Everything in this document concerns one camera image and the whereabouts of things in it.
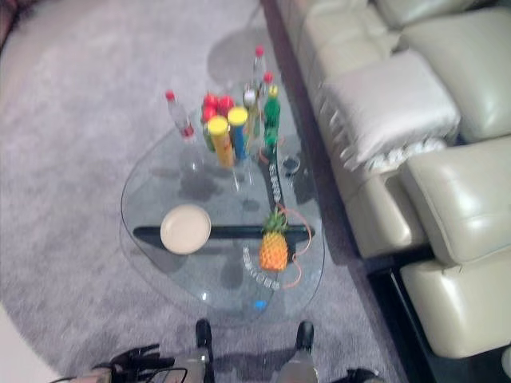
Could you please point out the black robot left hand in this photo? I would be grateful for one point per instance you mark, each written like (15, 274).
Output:
(133, 361)

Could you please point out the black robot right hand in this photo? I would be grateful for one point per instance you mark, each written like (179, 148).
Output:
(361, 376)

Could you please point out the cream round plate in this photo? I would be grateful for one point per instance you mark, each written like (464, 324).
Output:
(185, 229)

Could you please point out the robot left leg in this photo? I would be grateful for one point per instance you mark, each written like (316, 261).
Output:
(201, 351)

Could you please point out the blue sticker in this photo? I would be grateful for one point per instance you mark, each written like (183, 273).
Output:
(259, 305)

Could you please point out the orange toy pineapple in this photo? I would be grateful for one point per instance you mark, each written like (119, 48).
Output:
(273, 251)

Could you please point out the cream leather sofa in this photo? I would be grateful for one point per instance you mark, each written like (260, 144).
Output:
(459, 223)

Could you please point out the dark small cup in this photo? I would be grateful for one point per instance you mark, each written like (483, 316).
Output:
(291, 164)

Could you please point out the clear bottle red label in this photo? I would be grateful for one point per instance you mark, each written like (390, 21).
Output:
(181, 117)

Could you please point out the blue can yellow lid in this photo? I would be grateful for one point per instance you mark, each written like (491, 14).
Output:
(239, 135)

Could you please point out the grey fringed cushion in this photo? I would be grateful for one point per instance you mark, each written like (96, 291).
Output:
(383, 111)

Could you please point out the green plastic bottle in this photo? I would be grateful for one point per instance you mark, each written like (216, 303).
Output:
(271, 119)

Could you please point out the clear bottle white cap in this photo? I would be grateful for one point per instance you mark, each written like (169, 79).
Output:
(251, 115)

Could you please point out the short clear bottle red cap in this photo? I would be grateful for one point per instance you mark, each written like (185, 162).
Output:
(267, 81)

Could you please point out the tall clear bottle red cap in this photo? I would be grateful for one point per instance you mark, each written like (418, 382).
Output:
(258, 65)

